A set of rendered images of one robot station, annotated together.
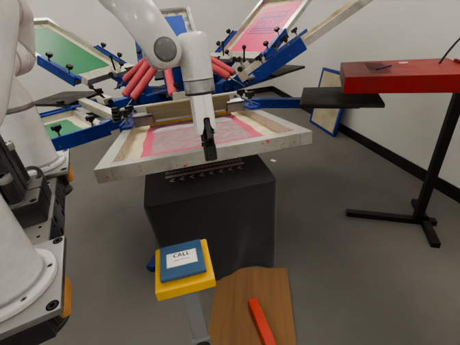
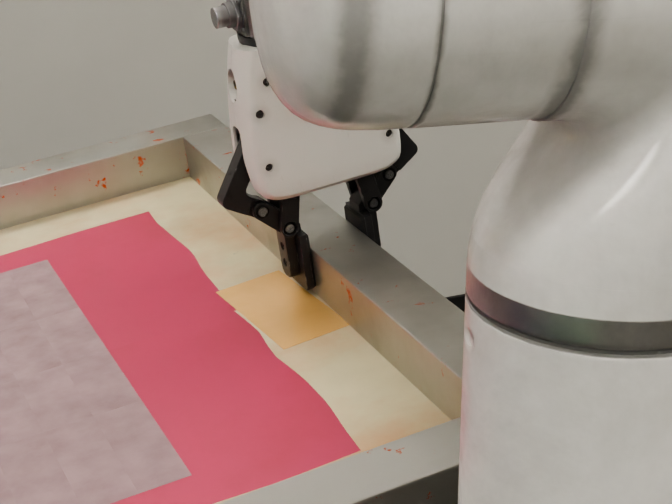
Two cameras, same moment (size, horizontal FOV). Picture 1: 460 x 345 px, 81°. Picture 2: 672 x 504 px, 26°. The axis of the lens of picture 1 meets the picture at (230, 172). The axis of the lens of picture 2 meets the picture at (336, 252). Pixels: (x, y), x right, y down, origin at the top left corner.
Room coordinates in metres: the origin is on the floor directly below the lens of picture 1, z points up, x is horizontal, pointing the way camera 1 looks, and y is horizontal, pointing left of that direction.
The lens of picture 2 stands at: (0.86, 0.93, 1.48)
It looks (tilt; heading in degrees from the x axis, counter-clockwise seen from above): 21 degrees down; 257
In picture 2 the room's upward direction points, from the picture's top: straight up
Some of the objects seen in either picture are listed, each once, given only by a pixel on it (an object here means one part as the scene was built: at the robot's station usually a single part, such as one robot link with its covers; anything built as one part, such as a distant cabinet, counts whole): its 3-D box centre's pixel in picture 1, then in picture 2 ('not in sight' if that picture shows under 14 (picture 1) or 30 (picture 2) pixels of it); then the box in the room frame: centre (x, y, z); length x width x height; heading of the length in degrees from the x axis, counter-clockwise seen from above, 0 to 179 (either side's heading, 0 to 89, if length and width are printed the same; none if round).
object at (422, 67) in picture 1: (398, 74); not in sight; (1.59, -1.03, 1.06); 0.61 x 0.46 x 0.12; 71
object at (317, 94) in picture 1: (270, 100); not in sight; (1.84, -0.32, 0.91); 1.34 x 0.41 x 0.08; 71
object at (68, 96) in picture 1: (109, 101); not in sight; (2.28, 0.94, 0.91); 1.34 x 0.41 x 0.08; 71
